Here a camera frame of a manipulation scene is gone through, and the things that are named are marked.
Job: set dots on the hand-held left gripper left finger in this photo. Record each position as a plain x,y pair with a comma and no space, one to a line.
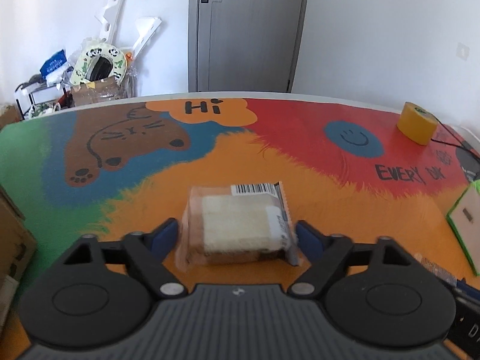
165,237

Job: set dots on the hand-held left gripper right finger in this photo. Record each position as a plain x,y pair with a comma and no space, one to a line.
309,238

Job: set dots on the clear sandwich pack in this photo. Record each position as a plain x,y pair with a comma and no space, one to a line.
236,225

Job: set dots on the brown cardboard box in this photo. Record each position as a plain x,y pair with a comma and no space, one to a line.
15,255

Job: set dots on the colourful cartoon table mat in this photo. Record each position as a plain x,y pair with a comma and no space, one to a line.
262,150

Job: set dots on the green tissue box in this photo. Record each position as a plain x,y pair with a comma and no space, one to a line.
468,217

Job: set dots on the yellow tape roll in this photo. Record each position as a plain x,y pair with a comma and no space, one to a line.
416,125

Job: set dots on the printed cardboard box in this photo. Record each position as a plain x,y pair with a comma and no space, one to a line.
99,92

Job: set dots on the black shoe rack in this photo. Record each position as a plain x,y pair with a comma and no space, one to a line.
26,99

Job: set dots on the short white foam board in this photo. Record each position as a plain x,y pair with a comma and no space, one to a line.
146,35

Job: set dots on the blue and white bag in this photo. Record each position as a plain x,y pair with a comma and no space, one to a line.
54,65

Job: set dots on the grey door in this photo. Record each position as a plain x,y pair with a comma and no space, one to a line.
243,30

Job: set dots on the tall white foam board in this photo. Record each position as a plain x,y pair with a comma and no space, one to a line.
114,3

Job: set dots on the white light switch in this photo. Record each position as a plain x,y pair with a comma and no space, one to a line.
462,50

